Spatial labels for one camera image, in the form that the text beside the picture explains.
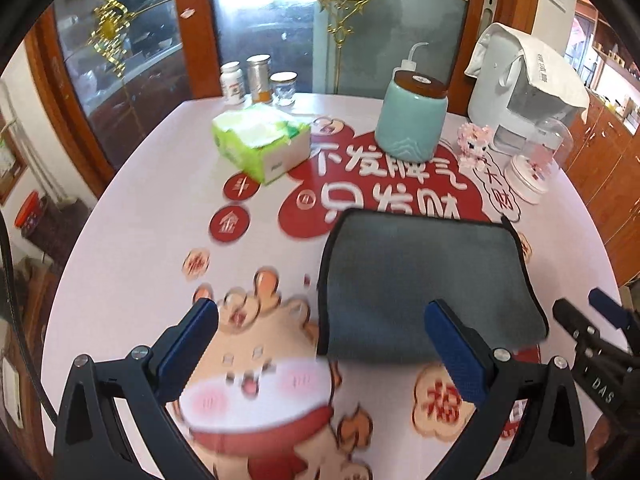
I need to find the purple and grey towel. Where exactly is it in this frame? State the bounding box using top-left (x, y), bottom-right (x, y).
top-left (317, 208), bottom-right (549, 365)

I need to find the wooden cabinet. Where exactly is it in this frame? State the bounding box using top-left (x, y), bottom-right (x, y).
top-left (565, 92), bottom-right (639, 285)

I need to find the glass dome pink ornament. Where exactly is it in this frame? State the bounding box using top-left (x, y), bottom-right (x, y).
top-left (504, 117), bottom-right (574, 205)

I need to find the pink block figurine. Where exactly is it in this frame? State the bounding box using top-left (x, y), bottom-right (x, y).
top-left (457, 122), bottom-right (495, 171)

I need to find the red lidded container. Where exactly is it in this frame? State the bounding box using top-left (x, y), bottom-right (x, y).
top-left (14, 191), bottom-right (41, 229)

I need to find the pink cartoon tablecloth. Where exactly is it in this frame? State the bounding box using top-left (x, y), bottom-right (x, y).
top-left (39, 91), bottom-right (634, 480)

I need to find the white water dispenser appliance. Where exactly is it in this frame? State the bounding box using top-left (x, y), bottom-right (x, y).
top-left (468, 39), bottom-right (580, 154)

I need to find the white cloth cover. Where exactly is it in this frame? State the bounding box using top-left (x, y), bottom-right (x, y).
top-left (464, 23), bottom-right (590, 122)

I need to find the teal ceramic jar, wooden lid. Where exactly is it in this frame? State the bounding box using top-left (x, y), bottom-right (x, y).
top-left (374, 70), bottom-right (448, 164)

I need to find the green tissue box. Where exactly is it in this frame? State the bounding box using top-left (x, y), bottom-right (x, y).
top-left (212, 103), bottom-right (311, 184)

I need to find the small glass jar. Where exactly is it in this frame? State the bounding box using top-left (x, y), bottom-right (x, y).
top-left (270, 70), bottom-right (297, 107)

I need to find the white bottle with red label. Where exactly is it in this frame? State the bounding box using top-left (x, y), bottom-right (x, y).
top-left (220, 61), bottom-right (245, 106)

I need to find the wooden glass sliding door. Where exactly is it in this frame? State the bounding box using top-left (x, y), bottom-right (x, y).
top-left (25, 0), bottom-right (538, 194)

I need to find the metal tin canister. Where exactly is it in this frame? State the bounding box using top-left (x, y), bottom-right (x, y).
top-left (246, 54), bottom-right (272, 103)

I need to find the black cable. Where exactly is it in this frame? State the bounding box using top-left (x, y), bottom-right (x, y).
top-left (0, 213), bottom-right (59, 424)

